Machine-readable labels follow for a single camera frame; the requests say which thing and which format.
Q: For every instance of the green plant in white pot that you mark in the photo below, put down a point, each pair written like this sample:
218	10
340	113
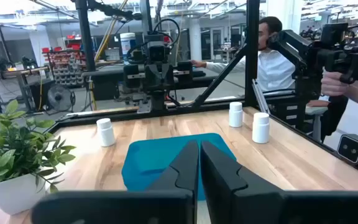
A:
17	149

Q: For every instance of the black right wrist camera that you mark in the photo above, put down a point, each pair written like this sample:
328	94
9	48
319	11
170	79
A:
158	53

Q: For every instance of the person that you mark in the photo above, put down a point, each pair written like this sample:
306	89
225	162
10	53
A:
272	68

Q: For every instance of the person's hand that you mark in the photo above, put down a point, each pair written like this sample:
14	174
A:
334	84

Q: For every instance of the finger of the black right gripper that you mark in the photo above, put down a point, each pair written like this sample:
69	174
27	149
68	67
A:
166	77
153	77

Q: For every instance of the red and grey parts rack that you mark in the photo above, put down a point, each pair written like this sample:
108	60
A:
67	68

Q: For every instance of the black table-level camera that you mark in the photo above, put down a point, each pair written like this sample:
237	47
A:
351	148

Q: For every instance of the black floor fan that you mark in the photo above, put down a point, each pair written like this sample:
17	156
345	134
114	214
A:
59	98

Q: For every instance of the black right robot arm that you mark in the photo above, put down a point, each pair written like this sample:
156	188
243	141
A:
158	101

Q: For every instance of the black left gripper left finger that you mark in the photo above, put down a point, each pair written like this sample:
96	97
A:
179	174

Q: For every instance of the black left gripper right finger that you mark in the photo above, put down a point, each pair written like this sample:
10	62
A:
219	180

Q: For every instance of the silver aluminium profile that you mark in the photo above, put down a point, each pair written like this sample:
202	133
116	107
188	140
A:
260	96

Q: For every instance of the white pill bottle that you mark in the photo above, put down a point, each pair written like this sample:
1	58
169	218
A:
260	129
105	133
235	115

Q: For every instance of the grey workbench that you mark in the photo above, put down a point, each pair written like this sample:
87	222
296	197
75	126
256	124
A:
17	72

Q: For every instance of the white cylindrical container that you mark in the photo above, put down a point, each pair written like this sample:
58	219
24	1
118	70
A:
126	43

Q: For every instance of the teal plastic basket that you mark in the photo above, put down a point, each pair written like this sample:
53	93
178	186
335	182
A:
154	158

